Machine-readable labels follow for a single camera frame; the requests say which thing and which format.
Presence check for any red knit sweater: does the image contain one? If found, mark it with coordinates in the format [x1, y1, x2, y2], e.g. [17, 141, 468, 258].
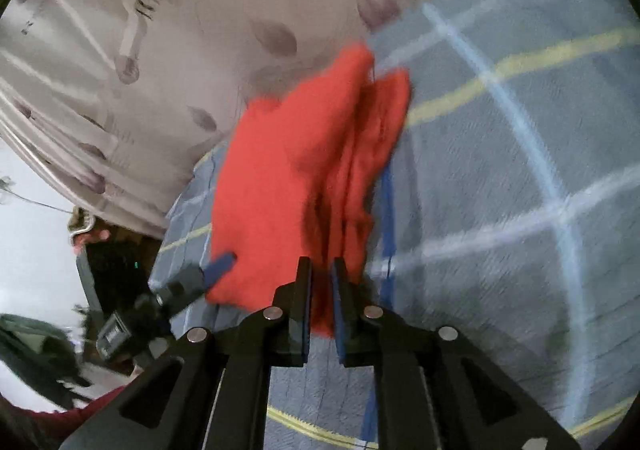
[206, 42, 413, 337]

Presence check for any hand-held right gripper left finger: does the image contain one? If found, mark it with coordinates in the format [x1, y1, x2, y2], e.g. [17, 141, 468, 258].
[60, 256, 314, 450]

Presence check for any dark green bag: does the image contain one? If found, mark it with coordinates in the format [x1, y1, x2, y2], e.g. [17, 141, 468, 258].
[0, 312, 93, 413]

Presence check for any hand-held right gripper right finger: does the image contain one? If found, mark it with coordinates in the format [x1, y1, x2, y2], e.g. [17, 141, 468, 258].
[330, 257, 583, 450]

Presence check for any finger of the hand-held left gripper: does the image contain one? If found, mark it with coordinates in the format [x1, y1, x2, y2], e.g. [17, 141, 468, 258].
[150, 251, 238, 323]

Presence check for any dark wooden furniture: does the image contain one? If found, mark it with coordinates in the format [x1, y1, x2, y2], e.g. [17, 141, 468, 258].
[70, 205, 166, 318]

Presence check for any grey plaid bed sheet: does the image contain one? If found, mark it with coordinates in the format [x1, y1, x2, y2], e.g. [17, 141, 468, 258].
[147, 0, 640, 450]

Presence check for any beige leaf print curtain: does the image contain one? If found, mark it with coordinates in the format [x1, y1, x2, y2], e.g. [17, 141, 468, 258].
[0, 0, 441, 238]

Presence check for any person's left forearm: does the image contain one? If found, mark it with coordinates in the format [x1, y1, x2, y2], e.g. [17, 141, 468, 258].
[0, 380, 132, 450]

